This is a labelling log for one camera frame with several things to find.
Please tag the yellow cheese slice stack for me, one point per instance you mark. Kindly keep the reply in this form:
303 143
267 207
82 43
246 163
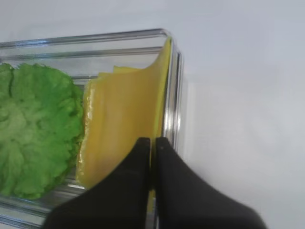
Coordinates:
105 144

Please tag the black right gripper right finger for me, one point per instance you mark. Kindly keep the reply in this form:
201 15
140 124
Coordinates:
185 201

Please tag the green lettuce leaf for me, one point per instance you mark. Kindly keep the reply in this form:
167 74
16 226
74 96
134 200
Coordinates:
40 128

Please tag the clear plastic topping container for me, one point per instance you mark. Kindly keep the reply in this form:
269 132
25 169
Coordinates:
83 58

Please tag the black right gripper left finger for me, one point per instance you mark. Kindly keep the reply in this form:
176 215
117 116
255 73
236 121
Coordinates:
117 202

